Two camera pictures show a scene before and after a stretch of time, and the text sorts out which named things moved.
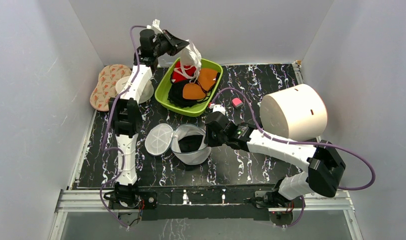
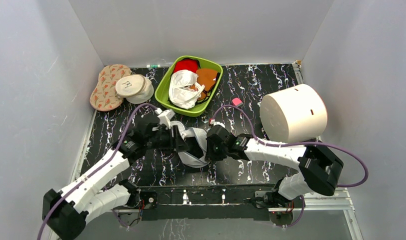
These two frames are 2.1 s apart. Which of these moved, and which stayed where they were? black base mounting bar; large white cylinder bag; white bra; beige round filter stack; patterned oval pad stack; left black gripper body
Moved: white bra; left black gripper body
Stayed: large white cylinder bag; beige round filter stack; black base mounting bar; patterned oval pad stack
